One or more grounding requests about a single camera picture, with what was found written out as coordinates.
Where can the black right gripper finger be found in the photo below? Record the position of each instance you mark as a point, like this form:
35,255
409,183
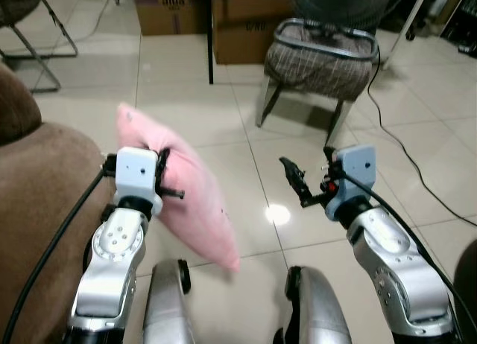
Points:
304,193
292,170

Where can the pink pillow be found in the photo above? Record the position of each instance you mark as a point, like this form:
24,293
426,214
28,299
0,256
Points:
194,195

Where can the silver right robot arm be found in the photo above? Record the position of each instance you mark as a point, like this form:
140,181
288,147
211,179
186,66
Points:
395,273

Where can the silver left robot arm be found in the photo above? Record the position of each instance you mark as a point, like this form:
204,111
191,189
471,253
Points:
112,269

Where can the brown fabric sofa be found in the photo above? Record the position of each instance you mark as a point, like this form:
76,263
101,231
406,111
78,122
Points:
41,188

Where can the plaid fabric metal stool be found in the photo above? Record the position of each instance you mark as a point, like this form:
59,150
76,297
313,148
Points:
320,65

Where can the silver left robot leg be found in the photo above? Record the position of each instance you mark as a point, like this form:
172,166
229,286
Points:
168,307

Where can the silver robot leg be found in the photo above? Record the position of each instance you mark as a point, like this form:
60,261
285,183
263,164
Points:
168,307
313,310

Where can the silver right robot leg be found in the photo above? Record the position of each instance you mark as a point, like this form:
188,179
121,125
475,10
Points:
313,310

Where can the black table leg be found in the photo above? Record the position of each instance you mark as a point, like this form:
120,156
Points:
210,39

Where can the plain brown cardboard box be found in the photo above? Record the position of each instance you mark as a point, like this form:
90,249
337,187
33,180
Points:
246,31

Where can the printed cardboard box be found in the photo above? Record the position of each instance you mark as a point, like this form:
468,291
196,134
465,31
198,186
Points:
168,9

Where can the dark brown round cushion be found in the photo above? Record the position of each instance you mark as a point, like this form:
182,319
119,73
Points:
468,292

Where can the black electric fan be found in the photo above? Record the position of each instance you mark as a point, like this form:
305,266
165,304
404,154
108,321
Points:
343,5

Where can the white slanted pole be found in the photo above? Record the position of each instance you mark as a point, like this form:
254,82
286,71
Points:
411,20

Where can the black appliance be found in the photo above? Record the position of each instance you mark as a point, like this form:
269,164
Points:
458,16

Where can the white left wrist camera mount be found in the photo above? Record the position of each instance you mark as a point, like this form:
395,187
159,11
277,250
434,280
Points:
136,173

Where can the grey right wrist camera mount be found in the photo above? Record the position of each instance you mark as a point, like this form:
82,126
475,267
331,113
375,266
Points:
356,169

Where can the metal frame chair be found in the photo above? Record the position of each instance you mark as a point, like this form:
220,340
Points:
52,27

